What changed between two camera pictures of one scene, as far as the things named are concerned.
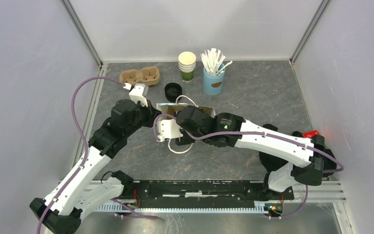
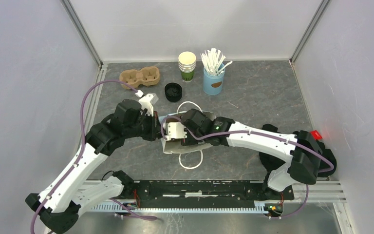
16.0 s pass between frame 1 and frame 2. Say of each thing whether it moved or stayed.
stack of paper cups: stayed
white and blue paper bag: moved
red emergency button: stayed
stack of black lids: stayed
